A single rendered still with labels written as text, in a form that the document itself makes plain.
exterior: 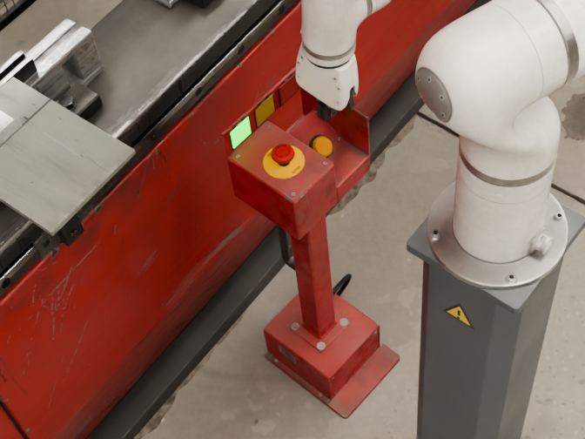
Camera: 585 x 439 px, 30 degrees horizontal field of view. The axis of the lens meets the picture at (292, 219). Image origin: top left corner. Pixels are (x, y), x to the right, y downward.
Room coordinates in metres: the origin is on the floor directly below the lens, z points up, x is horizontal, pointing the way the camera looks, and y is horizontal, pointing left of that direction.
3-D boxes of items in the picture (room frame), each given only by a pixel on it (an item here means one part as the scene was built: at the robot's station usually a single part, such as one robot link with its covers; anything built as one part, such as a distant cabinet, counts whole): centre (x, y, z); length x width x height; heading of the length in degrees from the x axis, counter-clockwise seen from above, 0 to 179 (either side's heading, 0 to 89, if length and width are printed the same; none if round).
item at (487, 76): (0.79, -0.25, 1.30); 0.19 x 0.12 x 0.24; 115
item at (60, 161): (1.06, 0.38, 1.00); 0.26 x 0.18 x 0.01; 46
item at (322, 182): (1.18, -0.03, 0.75); 0.20 x 0.16 x 0.18; 132
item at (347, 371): (1.16, -0.05, 0.06); 0.25 x 0.20 x 0.12; 42
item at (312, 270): (1.18, -0.03, 0.39); 0.05 x 0.05 x 0.54; 42
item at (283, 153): (1.14, 0.00, 0.79); 0.04 x 0.04 x 0.04
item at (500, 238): (0.81, -0.28, 1.09); 0.19 x 0.19 x 0.18
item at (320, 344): (1.18, -0.03, 0.13); 0.10 x 0.10 x 0.01; 42
